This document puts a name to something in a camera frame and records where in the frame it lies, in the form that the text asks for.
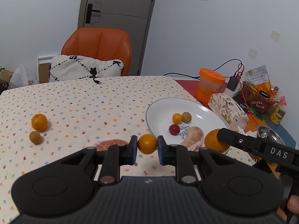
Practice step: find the white power strip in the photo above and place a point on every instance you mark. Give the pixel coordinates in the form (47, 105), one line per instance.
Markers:
(234, 93)

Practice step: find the floral patterned tablecloth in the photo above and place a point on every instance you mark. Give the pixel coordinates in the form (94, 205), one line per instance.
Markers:
(80, 113)

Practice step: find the white round plate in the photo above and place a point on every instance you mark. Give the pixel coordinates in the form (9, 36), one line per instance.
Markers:
(183, 122)

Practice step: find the medium orange fruit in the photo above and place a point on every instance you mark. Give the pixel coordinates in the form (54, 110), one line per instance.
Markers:
(147, 144)

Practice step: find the orange lidded plastic jar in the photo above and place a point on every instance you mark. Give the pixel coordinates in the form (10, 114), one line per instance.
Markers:
(209, 83)

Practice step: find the yellow tin can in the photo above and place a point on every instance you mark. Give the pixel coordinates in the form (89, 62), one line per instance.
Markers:
(277, 114)

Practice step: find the person's right hand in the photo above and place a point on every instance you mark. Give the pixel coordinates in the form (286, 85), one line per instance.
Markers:
(293, 206)

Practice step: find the floral tissue pack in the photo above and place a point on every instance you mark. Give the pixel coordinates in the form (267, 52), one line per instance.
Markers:
(227, 109)

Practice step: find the red wire basket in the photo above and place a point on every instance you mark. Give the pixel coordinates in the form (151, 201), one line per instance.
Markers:
(255, 99)

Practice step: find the red cherry fruit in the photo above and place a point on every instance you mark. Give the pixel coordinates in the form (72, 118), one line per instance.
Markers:
(174, 129)

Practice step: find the brown longan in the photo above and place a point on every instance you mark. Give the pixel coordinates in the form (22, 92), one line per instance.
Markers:
(35, 137)
(186, 117)

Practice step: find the orange leather chair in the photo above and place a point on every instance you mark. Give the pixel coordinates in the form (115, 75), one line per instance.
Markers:
(100, 43)

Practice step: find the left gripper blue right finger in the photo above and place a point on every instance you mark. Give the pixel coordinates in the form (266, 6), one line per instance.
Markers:
(181, 158)

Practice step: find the grey door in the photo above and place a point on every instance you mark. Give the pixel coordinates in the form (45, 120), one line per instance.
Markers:
(132, 16)

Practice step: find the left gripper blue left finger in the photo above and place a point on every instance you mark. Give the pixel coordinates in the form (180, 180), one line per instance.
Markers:
(115, 157)

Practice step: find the black door handle lock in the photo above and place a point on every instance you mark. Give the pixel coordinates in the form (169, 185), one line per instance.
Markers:
(89, 12)

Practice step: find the red table mat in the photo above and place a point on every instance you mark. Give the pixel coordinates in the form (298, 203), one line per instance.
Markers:
(189, 85)

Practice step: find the small orange kumquat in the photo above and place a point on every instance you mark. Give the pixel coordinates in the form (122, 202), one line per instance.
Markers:
(177, 118)

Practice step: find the steel bowl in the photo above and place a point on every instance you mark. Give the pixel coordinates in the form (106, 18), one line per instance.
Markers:
(278, 135)

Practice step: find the black charger adapter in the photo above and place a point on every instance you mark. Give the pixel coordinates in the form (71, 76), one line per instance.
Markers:
(233, 82)

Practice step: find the clear plastic bag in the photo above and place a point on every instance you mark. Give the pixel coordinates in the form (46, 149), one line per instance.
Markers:
(22, 77)

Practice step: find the large orange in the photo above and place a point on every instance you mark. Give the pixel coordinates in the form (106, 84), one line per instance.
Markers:
(211, 141)

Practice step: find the white black fuzzy cushion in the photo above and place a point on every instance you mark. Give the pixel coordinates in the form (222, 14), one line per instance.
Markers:
(63, 67)

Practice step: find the orange snack pouch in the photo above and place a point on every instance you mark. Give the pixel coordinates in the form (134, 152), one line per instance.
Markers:
(259, 80)

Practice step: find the peeled pomelo segment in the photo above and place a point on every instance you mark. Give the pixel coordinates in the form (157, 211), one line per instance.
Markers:
(104, 145)
(194, 139)

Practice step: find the cardboard white framed panel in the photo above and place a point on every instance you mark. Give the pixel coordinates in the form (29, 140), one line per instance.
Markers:
(43, 69)

